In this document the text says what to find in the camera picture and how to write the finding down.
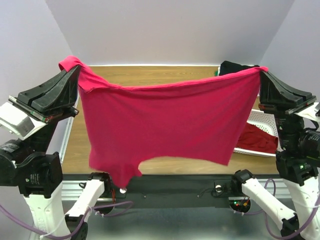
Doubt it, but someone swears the pink t shirt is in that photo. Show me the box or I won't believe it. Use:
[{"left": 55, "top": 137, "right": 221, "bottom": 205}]
[{"left": 58, "top": 55, "right": 268, "bottom": 188}]

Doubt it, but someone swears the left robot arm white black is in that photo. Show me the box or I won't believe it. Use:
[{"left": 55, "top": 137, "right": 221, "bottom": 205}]
[{"left": 0, "top": 65, "right": 110, "bottom": 240}]

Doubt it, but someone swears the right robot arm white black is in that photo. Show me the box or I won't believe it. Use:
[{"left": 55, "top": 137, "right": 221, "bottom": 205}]
[{"left": 230, "top": 72, "right": 320, "bottom": 240}]

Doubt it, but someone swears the white plastic laundry basket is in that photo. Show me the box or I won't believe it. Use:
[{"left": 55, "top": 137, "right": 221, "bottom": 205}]
[{"left": 233, "top": 109, "right": 278, "bottom": 158}]

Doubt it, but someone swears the dark red t shirt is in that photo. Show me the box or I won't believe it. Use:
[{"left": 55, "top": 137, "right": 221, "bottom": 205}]
[{"left": 236, "top": 123, "right": 278, "bottom": 154}]

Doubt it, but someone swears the folded black t shirt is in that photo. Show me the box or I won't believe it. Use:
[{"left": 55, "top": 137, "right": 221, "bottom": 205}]
[{"left": 218, "top": 60, "right": 259, "bottom": 76}]

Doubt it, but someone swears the left aluminium rail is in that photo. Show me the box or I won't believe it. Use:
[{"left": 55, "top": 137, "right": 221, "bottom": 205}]
[{"left": 58, "top": 98, "right": 83, "bottom": 173}]

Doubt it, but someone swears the aluminium rail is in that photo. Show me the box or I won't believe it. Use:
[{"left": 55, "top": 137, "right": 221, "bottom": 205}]
[
  {"left": 61, "top": 178, "right": 291, "bottom": 201},
  {"left": 58, "top": 98, "right": 83, "bottom": 173}
]

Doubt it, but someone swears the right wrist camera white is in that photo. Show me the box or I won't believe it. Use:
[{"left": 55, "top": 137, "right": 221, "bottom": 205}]
[{"left": 295, "top": 102, "right": 320, "bottom": 123}]

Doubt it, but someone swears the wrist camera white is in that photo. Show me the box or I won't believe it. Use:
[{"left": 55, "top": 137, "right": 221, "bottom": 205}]
[
  {"left": 0, "top": 102, "right": 47, "bottom": 140},
  {"left": 295, "top": 102, "right": 320, "bottom": 123}
]

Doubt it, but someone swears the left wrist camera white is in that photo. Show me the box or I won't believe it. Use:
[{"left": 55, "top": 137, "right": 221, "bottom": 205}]
[{"left": 0, "top": 102, "right": 47, "bottom": 140}]

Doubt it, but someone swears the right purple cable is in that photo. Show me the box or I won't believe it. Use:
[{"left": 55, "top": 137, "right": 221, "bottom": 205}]
[{"left": 233, "top": 118, "right": 320, "bottom": 238}]

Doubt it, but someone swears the purple cable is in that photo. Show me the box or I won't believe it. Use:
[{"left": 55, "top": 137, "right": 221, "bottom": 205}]
[
  {"left": 0, "top": 199, "right": 135, "bottom": 237},
  {"left": 233, "top": 118, "right": 320, "bottom": 238}
]

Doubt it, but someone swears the front aluminium rail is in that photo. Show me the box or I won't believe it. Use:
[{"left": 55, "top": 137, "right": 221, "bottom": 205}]
[{"left": 61, "top": 178, "right": 291, "bottom": 201}]

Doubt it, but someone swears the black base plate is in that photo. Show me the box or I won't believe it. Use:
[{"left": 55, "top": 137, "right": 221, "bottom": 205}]
[{"left": 102, "top": 174, "right": 251, "bottom": 212}]

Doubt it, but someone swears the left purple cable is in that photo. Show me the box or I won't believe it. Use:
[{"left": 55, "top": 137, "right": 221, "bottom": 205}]
[{"left": 0, "top": 199, "right": 135, "bottom": 237}]

